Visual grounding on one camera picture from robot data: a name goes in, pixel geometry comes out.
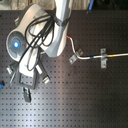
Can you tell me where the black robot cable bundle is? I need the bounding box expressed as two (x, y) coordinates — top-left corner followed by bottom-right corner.
(16, 9), (70, 73)

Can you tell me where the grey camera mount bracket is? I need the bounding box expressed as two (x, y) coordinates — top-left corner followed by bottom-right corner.
(7, 62), (18, 75)
(36, 64), (50, 84)

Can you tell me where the grey metal cable clip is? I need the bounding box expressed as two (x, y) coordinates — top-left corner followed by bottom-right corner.
(69, 49), (83, 64)
(100, 48), (107, 69)

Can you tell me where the white cable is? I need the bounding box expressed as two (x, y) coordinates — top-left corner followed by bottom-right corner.
(67, 35), (128, 61)

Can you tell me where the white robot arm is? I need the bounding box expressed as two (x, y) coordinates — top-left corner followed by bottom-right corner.
(6, 0), (73, 102)

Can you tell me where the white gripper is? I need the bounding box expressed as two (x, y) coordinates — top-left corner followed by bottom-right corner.
(9, 49), (39, 103)

